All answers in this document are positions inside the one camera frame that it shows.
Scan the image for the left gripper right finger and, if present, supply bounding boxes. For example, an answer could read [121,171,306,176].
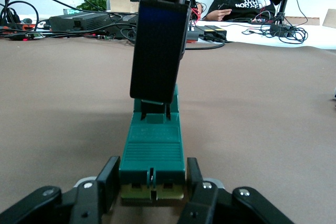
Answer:
[178,157,295,224]

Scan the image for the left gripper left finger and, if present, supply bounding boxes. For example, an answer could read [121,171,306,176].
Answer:
[0,156,121,224]

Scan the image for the person right forearm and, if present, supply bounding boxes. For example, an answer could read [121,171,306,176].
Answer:
[204,11,220,22]

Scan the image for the person right hand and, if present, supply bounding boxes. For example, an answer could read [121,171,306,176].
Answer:
[217,8,233,22]

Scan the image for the brown cardboard box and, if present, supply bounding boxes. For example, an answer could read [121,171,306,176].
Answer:
[109,0,154,14]

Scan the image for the black power supply box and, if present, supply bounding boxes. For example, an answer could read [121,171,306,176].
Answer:
[49,11,112,32]

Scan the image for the small circuit board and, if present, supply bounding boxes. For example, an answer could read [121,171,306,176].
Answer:
[249,16,272,25]

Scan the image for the wooden board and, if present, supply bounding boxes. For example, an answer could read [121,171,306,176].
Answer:
[285,16,321,26]

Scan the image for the white table cover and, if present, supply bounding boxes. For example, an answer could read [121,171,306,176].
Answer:
[183,19,336,50]

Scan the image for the brown cardboard sheet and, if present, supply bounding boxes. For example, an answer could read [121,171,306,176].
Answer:
[322,8,336,28]

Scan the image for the black cable bundle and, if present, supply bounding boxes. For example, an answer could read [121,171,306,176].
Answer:
[241,19,309,45]
[0,0,137,41]

